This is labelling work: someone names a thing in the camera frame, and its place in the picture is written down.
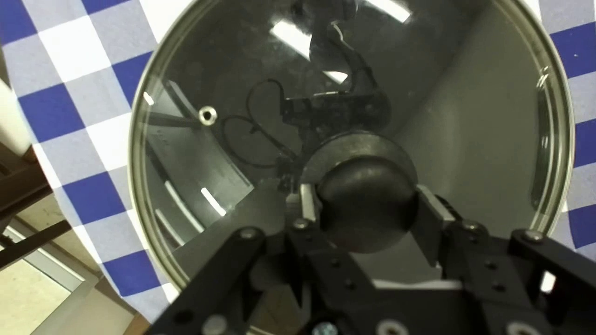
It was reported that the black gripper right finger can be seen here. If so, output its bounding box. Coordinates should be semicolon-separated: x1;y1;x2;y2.
414;184;596;335

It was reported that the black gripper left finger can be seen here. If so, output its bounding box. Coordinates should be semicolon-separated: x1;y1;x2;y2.
146;182;375;335

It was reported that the glass lid with black knob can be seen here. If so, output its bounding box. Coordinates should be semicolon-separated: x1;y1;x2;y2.
127;0;574;294

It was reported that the blue white checkered tablecloth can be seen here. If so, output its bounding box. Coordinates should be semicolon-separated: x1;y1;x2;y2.
0;0;596;320

